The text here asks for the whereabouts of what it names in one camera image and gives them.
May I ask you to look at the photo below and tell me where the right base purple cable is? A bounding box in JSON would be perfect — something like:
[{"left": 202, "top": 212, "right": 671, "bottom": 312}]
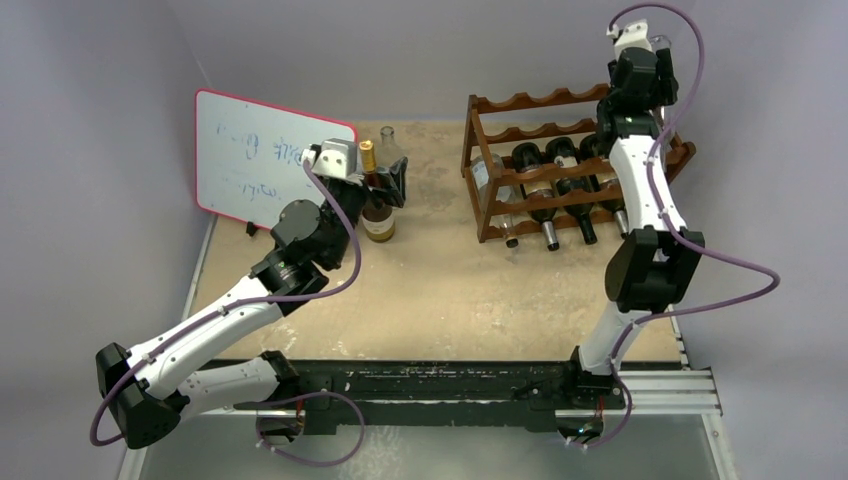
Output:
[{"left": 564, "top": 370, "right": 635, "bottom": 453}]

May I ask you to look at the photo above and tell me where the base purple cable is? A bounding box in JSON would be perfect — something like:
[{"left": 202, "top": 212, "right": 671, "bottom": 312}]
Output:
[
  {"left": 564, "top": 370, "right": 635, "bottom": 453},
  {"left": 255, "top": 390, "right": 367, "bottom": 468}
]

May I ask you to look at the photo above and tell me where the clear slim glass bottle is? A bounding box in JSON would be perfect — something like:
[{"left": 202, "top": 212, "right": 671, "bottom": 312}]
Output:
[{"left": 376, "top": 126, "right": 408, "bottom": 167}]

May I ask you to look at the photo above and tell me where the clear labelled bottle in rack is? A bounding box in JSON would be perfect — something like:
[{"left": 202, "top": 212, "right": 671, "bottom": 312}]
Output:
[{"left": 470, "top": 153, "right": 521, "bottom": 250}]

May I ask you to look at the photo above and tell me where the red framed whiteboard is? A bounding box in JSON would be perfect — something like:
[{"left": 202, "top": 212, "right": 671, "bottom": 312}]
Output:
[{"left": 194, "top": 88, "right": 358, "bottom": 230}]

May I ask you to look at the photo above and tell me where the dark gold-capped wine bottle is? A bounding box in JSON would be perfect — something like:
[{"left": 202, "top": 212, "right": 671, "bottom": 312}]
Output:
[{"left": 359, "top": 140, "right": 396, "bottom": 243}]

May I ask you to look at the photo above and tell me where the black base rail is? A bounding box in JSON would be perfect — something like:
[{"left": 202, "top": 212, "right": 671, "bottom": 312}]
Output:
[{"left": 235, "top": 359, "right": 626, "bottom": 435}]

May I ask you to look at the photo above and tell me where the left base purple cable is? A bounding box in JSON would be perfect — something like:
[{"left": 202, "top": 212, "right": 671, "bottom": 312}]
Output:
[{"left": 255, "top": 390, "right": 367, "bottom": 468}]

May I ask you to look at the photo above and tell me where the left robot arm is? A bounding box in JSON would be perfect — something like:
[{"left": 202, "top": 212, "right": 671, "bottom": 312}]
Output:
[{"left": 89, "top": 157, "right": 408, "bottom": 450}]

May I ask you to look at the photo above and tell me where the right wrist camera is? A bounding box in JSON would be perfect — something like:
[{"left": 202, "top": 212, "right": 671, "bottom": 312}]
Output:
[{"left": 606, "top": 19, "right": 653, "bottom": 59}]

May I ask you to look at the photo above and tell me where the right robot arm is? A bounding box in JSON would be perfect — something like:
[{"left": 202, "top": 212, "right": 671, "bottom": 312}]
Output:
[{"left": 561, "top": 47, "right": 705, "bottom": 407}]

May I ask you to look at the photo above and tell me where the brown wooden wine rack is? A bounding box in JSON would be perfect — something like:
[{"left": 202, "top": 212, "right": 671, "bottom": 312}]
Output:
[{"left": 461, "top": 74, "right": 698, "bottom": 245}]

